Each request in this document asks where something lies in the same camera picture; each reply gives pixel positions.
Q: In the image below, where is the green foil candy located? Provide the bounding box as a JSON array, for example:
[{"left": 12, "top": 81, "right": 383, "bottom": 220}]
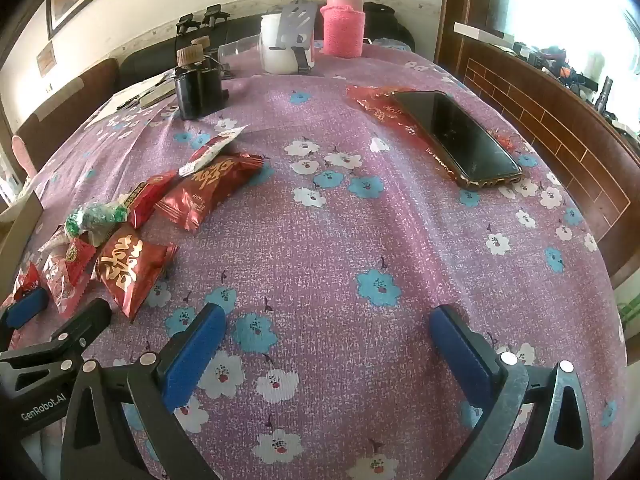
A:
[{"left": 65, "top": 202, "right": 128, "bottom": 241}]

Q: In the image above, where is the white paper sheet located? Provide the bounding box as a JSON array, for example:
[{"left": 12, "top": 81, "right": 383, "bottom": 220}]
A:
[{"left": 87, "top": 72, "right": 176, "bottom": 126}]

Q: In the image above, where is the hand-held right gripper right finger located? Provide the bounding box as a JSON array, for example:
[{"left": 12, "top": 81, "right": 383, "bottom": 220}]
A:
[{"left": 431, "top": 305, "right": 596, "bottom": 480}]

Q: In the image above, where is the brown wooden sideboard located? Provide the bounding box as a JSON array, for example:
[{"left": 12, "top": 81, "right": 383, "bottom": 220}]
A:
[{"left": 434, "top": 35, "right": 640, "bottom": 291}]

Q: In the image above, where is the blue plastic bag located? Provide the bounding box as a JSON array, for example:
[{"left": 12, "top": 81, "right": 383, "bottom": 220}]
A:
[{"left": 372, "top": 36, "right": 413, "bottom": 52}]

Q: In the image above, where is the purple floral tablecloth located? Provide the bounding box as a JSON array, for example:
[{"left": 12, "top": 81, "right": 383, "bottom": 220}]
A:
[{"left": 0, "top": 42, "right": 628, "bottom": 480}]

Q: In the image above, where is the clear plastic cup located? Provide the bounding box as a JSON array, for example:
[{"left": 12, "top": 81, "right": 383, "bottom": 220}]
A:
[{"left": 217, "top": 34, "right": 263, "bottom": 63}]

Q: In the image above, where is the black bottle with cork stopper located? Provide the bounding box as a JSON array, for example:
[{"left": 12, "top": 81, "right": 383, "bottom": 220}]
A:
[{"left": 190, "top": 35, "right": 228, "bottom": 112}]

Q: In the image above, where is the white flat box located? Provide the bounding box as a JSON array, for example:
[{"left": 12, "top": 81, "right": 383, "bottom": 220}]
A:
[{"left": 452, "top": 21, "right": 516, "bottom": 47}]

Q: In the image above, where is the black bag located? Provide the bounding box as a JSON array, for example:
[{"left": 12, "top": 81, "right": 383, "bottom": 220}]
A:
[{"left": 362, "top": 2, "right": 416, "bottom": 51}]

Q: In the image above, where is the white plastic container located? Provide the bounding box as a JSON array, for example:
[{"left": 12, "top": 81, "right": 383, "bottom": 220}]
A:
[{"left": 260, "top": 12, "right": 316, "bottom": 75}]

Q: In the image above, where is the red snack packet gold print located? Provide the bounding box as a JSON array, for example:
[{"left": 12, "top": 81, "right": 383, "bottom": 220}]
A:
[{"left": 95, "top": 225, "right": 180, "bottom": 322}]

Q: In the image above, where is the bottle with pink knit sleeve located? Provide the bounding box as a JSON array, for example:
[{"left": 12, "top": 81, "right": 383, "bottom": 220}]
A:
[{"left": 320, "top": 0, "right": 366, "bottom": 58}]

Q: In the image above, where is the large dark red snack packet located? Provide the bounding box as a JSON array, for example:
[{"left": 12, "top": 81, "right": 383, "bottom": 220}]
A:
[{"left": 156, "top": 152, "right": 264, "bottom": 232}]

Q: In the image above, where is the brown armchair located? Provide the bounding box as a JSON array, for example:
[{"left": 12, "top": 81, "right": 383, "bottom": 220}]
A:
[{"left": 12, "top": 57, "right": 121, "bottom": 161}]

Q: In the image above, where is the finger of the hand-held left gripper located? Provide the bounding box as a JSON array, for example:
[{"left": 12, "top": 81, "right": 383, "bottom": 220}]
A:
[
  {"left": 0, "top": 287, "right": 51, "bottom": 348},
  {"left": 50, "top": 298, "right": 113, "bottom": 356}
]

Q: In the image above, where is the black smartphone in case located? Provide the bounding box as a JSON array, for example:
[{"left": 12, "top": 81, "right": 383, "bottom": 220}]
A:
[{"left": 391, "top": 90, "right": 524, "bottom": 190}]

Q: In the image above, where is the black device on table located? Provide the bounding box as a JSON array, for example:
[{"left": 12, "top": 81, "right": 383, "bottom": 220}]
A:
[{"left": 173, "top": 44, "right": 207, "bottom": 121}]

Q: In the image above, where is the slim red white snack packet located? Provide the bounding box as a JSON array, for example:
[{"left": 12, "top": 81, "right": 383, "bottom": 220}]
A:
[{"left": 178, "top": 126, "right": 248, "bottom": 177}]

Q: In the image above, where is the pink plush object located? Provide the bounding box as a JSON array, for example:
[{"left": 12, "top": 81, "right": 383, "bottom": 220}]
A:
[{"left": 11, "top": 137, "right": 38, "bottom": 181}]

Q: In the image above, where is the small wall picture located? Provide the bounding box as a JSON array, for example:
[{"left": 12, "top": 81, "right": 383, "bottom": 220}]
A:
[{"left": 36, "top": 41, "right": 57, "bottom": 78}]

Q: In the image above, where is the bright window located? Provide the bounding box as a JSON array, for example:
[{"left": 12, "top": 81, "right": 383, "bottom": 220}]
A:
[{"left": 510, "top": 0, "right": 640, "bottom": 61}]

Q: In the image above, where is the black sofa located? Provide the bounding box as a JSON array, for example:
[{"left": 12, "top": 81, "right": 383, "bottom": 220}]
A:
[{"left": 117, "top": 12, "right": 416, "bottom": 96}]

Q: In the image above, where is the small red snack packet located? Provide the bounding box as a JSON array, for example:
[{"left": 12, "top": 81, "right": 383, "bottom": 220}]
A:
[
  {"left": 12, "top": 262, "right": 41, "bottom": 306},
  {"left": 120, "top": 170, "right": 178, "bottom": 228}
]

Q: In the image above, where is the pink red snack packet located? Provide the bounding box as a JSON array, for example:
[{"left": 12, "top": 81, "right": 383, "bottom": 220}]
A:
[{"left": 37, "top": 227, "right": 97, "bottom": 316}]

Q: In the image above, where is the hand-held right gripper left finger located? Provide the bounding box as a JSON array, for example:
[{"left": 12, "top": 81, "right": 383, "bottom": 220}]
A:
[{"left": 60, "top": 304, "right": 227, "bottom": 480}]

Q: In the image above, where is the dark assorted clutter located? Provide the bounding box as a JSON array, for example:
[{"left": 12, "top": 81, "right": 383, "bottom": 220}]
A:
[{"left": 515, "top": 42, "right": 640, "bottom": 136}]

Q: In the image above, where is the flat red foil packet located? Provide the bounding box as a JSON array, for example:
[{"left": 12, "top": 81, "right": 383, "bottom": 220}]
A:
[{"left": 346, "top": 85, "right": 526, "bottom": 183}]

